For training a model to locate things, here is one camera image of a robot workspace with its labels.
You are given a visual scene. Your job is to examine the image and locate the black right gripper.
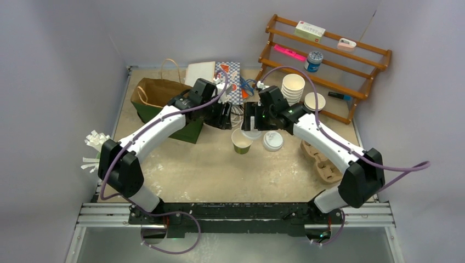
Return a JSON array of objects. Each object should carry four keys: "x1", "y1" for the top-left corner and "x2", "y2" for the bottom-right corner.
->
[{"x1": 242, "y1": 102, "x2": 279, "y2": 132}]

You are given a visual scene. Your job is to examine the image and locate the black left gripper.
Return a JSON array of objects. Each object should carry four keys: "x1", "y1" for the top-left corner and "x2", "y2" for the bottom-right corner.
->
[{"x1": 200, "y1": 97, "x2": 231, "y2": 130}]

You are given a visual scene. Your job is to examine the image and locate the single white coffee lid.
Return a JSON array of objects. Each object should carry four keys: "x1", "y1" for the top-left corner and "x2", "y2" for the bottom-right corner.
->
[{"x1": 241, "y1": 129, "x2": 262, "y2": 140}]

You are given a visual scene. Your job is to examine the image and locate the green takeout paper cup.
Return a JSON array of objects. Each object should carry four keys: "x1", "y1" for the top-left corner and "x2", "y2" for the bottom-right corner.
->
[{"x1": 231, "y1": 128, "x2": 253, "y2": 155}]

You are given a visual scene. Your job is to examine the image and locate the green paper bag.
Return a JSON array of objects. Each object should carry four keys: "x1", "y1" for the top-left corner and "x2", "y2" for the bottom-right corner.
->
[{"x1": 131, "y1": 59, "x2": 190, "y2": 124}]

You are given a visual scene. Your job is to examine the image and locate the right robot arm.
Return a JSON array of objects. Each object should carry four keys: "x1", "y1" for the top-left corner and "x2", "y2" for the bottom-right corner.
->
[{"x1": 241, "y1": 86, "x2": 385, "y2": 223}]

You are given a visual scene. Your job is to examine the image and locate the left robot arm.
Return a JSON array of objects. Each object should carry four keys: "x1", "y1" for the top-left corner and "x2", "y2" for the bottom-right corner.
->
[{"x1": 98, "y1": 78, "x2": 233, "y2": 224}]

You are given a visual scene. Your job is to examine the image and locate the dark printed coffee cup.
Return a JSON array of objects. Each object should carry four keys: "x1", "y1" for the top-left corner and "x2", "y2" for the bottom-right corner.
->
[{"x1": 303, "y1": 92, "x2": 326, "y2": 112}]

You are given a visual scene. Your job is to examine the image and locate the orange paper bag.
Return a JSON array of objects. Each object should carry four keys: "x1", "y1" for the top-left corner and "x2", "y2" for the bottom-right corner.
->
[{"x1": 241, "y1": 89, "x2": 253, "y2": 99}]

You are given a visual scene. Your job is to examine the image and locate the blue checkered bakery bag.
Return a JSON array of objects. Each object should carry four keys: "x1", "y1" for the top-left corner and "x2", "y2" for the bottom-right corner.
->
[{"x1": 214, "y1": 61, "x2": 243, "y2": 106}]

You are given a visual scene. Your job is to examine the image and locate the stack of white paper cups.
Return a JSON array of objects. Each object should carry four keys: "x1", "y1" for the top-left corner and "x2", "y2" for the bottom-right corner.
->
[{"x1": 281, "y1": 74, "x2": 305, "y2": 106}]

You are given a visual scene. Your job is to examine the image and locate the pink highlighter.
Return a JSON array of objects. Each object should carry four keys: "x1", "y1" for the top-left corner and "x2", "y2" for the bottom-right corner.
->
[{"x1": 273, "y1": 44, "x2": 307, "y2": 62}]

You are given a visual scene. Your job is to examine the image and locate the blue lidded jar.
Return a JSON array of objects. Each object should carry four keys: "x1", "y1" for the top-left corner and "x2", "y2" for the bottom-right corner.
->
[{"x1": 304, "y1": 50, "x2": 324, "y2": 72}]

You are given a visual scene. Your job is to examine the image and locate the wooden shelf rack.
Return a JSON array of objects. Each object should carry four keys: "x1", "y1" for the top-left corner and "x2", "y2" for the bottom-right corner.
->
[{"x1": 255, "y1": 14, "x2": 392, "y2": 124}]

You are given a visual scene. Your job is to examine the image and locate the white green box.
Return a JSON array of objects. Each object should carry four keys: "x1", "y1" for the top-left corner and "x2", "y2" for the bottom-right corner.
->
[{"x1": 293, "y1": 21, "x2": 326, "y2": 43}]

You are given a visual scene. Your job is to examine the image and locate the dark blue marker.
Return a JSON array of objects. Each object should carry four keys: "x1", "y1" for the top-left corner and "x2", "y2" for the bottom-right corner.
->
[{"x1": 328, "y1": 92, "x2": 351, "y2": 101}]

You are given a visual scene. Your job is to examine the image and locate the pink white small case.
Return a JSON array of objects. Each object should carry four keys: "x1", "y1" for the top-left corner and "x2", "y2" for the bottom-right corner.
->
[{"x1": 337, "y1": 38, "x2": 357, "y2": 52}]

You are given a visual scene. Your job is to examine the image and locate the wrapped white straws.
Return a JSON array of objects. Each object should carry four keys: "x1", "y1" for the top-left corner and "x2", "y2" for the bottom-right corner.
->
[{"x1": 81, "y1": 130, "x2": 111, "y2": 173}]

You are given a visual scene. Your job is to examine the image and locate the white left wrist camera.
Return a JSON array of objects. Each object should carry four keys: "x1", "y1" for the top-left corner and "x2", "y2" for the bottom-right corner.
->
[{"x1": 217, "y1": 83, "x2": 233, "y2": 104}]

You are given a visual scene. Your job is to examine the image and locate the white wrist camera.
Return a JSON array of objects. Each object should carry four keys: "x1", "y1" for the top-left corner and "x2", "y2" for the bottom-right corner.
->
[
  {"x1": 217, "y1": 83, "x2": 233, "y2": 104},
  {"x1": 255, "y1": 81, "x2": 269, "y2": 91}
]

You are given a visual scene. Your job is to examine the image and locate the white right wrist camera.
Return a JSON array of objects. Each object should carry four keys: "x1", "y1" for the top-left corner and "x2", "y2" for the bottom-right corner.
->
[{"x1": 255, "y1": 81, "x2": 269, "y2": 91}]

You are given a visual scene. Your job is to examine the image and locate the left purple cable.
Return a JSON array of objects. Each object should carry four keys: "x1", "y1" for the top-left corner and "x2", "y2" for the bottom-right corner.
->
[{"x1": 100, "y1": 71, "x2": 230, "y2": 201}]

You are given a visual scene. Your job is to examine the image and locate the purple cable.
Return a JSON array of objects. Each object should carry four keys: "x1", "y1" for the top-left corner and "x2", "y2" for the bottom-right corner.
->
[
  {"x1": 259, "y1": 66, "x2": 431, "y2": 193},
  {"x1": 100, "y1": 71, "x2": 230, "y2": 201}
]

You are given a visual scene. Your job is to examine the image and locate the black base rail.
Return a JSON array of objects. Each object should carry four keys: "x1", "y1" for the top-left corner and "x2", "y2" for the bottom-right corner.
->
[{"x1": 128, "y1": 202, "x2": 343, "y2": 240}]

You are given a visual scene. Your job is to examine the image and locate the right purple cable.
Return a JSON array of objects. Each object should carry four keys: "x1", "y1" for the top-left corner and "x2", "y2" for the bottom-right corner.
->
[{"x1": 259, "y1": 66, "x2": 431, "y2": 193}]

